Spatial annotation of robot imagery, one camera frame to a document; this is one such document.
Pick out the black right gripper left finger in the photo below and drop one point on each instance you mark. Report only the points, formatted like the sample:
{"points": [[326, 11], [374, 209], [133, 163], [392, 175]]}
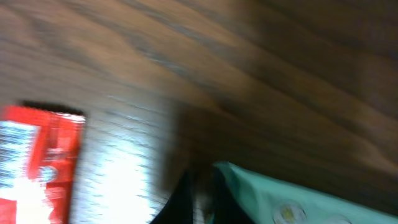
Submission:
{"points": [[179, 207]]}

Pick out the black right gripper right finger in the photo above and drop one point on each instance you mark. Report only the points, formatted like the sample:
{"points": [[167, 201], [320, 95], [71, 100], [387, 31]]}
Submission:
{"points": [[224, 207]]}

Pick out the white teal wipes packet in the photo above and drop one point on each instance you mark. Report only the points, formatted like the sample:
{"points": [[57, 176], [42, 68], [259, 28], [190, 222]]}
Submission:
{"points": [[268, 200]]}

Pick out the red snack stick packet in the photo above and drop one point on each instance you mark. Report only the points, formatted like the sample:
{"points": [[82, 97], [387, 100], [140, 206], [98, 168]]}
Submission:
{"points": [[40, 145]]}

